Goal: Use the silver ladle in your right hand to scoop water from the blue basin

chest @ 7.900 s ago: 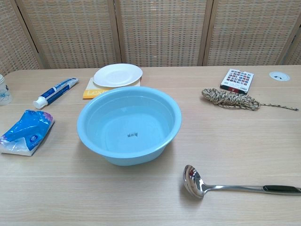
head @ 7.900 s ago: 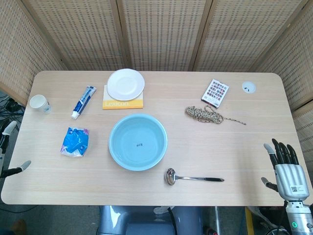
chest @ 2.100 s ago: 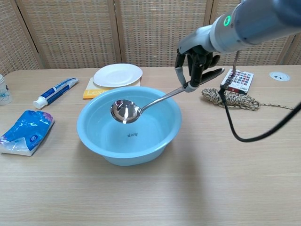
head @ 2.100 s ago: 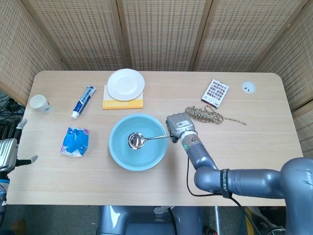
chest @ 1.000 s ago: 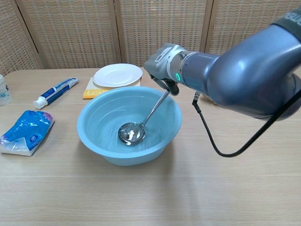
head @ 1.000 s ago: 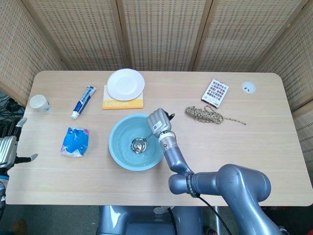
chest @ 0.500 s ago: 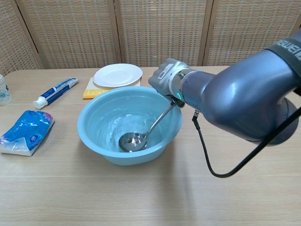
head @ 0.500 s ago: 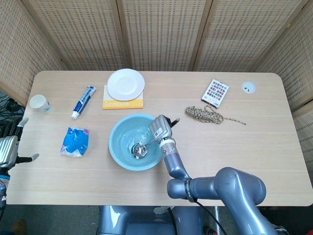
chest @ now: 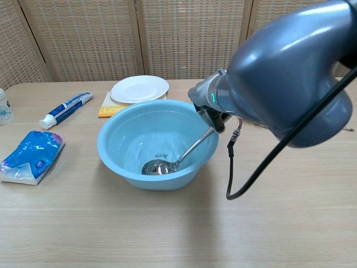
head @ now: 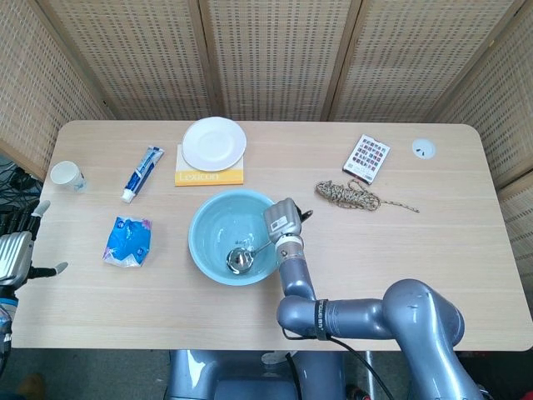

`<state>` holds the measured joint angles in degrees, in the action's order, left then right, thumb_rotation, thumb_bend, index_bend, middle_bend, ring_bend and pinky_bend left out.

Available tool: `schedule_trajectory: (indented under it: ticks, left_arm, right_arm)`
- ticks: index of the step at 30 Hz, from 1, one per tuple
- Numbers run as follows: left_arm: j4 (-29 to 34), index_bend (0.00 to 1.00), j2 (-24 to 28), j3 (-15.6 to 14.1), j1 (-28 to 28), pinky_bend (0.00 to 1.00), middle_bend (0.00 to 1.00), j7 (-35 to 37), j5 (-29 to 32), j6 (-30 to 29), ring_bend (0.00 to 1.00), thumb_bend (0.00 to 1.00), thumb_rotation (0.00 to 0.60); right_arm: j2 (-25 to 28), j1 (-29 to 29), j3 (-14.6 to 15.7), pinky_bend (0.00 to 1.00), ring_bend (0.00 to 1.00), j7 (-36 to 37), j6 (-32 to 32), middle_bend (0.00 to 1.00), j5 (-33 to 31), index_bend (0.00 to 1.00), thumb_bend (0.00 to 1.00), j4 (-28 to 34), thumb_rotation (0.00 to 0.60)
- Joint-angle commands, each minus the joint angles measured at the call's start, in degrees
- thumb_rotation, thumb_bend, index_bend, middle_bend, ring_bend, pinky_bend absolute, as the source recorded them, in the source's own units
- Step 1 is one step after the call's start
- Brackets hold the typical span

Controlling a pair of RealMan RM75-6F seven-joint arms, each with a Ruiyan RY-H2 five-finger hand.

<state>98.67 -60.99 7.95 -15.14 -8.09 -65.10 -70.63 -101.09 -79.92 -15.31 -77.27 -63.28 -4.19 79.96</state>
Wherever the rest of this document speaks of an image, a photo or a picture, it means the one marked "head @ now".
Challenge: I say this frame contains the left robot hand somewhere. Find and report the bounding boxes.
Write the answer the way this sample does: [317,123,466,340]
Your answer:
[0,199,69,288]

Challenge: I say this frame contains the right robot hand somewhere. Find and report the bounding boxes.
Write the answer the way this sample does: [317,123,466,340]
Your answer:
[262,197,313,244]

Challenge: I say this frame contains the stainless steel ladle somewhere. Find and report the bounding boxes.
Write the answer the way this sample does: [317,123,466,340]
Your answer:
[225,240,274,275]

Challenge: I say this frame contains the light blue plastic basin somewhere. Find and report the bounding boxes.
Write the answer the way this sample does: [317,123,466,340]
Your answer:
[187,189,288,287]

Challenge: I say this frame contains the yellow Lexicon book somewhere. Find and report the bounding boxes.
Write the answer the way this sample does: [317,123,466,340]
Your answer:
[174,143,246,188]

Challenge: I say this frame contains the white floral paper cup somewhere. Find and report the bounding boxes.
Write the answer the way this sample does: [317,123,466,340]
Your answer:
[50,160,90,194]

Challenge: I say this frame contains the white round plate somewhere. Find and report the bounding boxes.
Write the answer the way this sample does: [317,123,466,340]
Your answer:
[182,117,247,172]

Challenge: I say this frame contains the colourful patterned card box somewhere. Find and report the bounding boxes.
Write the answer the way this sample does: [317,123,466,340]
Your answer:
[341,133,391,186]

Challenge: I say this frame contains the blue tissue pack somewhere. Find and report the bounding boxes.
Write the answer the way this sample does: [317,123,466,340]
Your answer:
[102,215,154,268]

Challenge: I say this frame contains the blue white toothpaste tube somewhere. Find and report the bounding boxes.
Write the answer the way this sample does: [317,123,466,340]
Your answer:
[120,145,165,204]

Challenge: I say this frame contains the grey robot torso base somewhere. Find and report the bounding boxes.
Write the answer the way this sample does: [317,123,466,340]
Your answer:
[166,349,346,400]

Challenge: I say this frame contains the woven wooden folding screen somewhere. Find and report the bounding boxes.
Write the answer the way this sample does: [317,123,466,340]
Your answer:
[0,0,533,309]

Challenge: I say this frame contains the coiled braided rope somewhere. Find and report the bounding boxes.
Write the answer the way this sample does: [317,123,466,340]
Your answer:
[314,178,421,214]

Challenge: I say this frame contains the black floor cables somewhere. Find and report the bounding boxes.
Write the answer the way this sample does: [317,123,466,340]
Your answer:
[0,156,42,228]

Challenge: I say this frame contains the white table cable grommet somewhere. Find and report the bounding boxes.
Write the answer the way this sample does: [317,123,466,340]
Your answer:
[411,137,438,160]

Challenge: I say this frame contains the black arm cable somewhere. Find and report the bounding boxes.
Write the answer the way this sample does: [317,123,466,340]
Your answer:
[281,327,395,400]

